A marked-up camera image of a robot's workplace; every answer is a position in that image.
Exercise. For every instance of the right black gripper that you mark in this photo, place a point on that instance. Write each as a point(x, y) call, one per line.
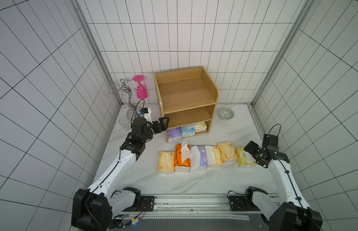
point(257, 151)

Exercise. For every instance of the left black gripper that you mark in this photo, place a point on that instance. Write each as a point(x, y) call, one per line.
point(163, 128)

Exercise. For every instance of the purple tissue pack bottom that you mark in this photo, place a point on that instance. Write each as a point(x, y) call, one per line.
point(174, 134)

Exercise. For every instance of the purple tissue pack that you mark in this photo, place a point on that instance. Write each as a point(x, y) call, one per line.
point(198, 158)
point(174, 134)

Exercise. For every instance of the white-yellow tissue pack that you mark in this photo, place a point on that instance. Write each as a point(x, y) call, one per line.
point(244, 159)

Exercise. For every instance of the blue tissue pack bottom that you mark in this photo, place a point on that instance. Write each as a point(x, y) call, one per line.
point(187, 131)

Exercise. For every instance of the beige tissue pack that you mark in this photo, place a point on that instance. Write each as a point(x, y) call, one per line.
point(227, 151)
point(213, 156)

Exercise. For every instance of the yellow tissue pack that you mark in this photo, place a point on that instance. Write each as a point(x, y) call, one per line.
point(166, 162)

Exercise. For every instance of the yellow-white tissue pack bottom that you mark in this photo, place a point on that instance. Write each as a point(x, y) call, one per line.
point(200, 126)

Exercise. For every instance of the orange tissue pack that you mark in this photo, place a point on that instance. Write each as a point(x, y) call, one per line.
point(182, 161)

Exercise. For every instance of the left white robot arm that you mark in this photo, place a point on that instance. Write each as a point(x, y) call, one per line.
point(93, 208)

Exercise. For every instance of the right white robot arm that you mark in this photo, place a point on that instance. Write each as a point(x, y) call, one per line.
point(293, 213)

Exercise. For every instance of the wooden three-tier shelf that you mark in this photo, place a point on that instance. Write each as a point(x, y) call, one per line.
point(187, 96)

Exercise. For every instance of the silver glass holder stand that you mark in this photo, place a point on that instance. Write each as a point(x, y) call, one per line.
point(124, 90)

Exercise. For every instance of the pink wine glass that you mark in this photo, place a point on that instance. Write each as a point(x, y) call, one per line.
point(141, 86)

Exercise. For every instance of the patterned ceramic bowl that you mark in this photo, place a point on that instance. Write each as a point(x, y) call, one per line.
point(225, 113)

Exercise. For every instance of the clear plastic cup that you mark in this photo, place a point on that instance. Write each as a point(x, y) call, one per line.
point(125, 123)

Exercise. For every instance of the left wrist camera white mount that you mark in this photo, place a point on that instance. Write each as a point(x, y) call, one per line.
point(146, 113)

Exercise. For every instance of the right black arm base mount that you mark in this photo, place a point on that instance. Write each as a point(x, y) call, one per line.
point(243, 201)

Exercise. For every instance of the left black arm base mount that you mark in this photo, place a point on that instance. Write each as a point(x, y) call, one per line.
point(141, 202)

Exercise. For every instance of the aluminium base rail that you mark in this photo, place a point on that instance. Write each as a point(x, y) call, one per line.
point(194, 206)

